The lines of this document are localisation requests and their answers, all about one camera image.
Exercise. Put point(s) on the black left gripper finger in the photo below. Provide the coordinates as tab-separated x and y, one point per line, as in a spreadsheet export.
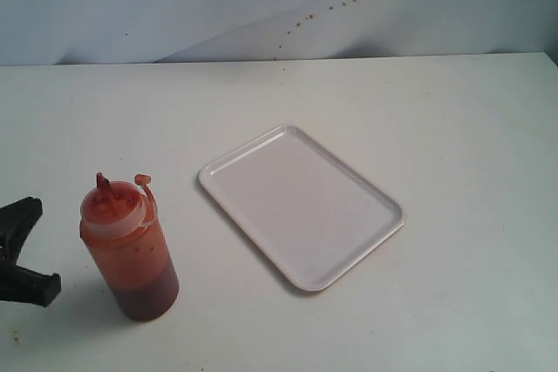
17	221
22	285

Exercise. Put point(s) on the red sauce squeeze bottle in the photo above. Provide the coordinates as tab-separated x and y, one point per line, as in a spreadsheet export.
121	229

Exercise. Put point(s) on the white rectangular plastic tray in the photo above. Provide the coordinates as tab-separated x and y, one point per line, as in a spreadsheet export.
310	214

